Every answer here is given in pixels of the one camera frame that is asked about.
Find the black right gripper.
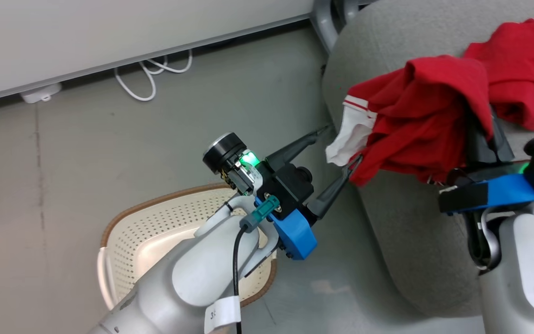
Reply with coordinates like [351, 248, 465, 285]
[447, 109, 516, 187]

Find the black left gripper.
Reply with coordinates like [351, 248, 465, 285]
[202, 124, 363, 220]

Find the red and white garment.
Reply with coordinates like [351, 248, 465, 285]
[326, 19, 534, 187]

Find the grey fabric sofa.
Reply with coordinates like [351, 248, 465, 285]
[322, 0, 534, 319]

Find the cream perforated laundry basket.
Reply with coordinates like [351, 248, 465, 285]
[98, 183, 278, 311]

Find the white power adapter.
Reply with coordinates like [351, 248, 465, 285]
[19, 82, 63, 104]

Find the teal left camera connector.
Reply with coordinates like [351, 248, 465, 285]
[239, 195, 281, 233]

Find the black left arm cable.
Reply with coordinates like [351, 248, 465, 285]
[232, 226, 250, 334]

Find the white looped cable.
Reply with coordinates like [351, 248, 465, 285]
[114, 49, 193, 102]

